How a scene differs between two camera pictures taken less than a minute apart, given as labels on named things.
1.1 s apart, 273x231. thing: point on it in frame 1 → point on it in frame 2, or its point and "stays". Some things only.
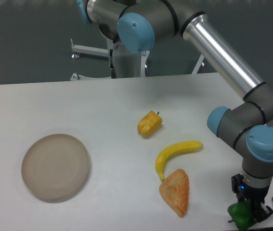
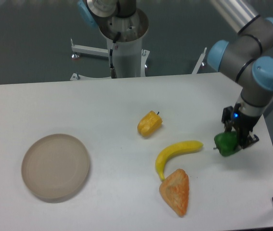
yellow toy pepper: [149, 124] stays
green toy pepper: [241, 213] → [226, 142]
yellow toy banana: [183, 147] stays
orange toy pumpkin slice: [175, 189] stays
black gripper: [257, 195] → [243, 124]
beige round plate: [56, 166] stays
